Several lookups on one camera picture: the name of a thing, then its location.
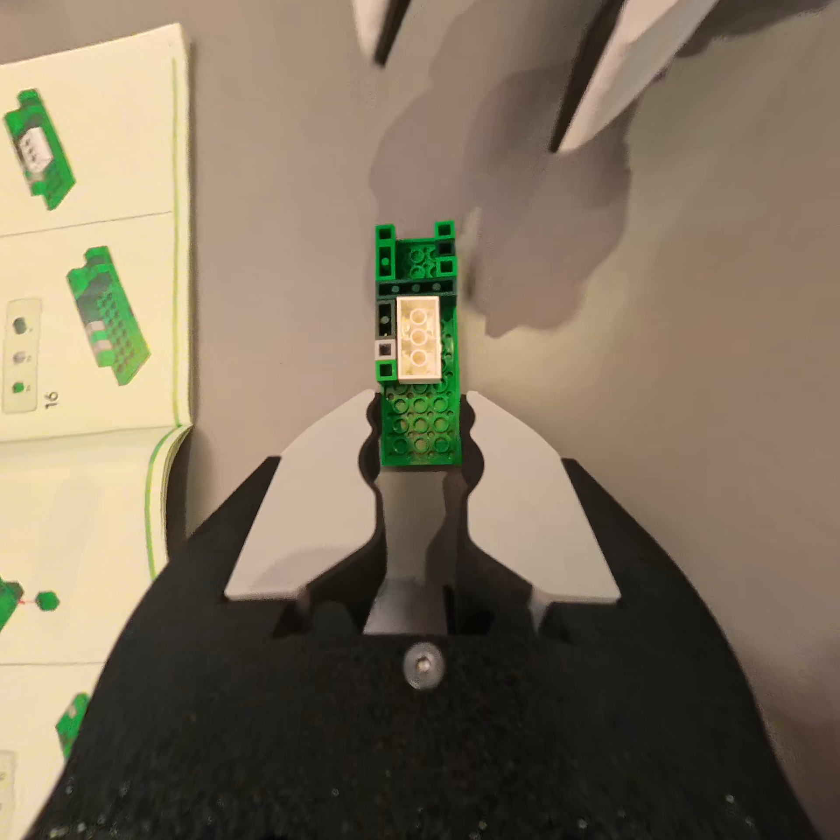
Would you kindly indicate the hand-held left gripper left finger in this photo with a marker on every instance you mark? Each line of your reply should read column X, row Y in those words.
column 308, row 512

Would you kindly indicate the building instruction booklet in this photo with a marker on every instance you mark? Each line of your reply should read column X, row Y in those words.
column 98, row 177

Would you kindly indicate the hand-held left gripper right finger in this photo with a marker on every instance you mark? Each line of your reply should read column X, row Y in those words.
column 538, row 512

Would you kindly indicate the green brick model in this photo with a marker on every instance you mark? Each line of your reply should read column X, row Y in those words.
column 420, row 420

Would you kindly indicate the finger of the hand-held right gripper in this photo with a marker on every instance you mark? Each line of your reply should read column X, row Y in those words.
column 630, row 65
column 377, row 26

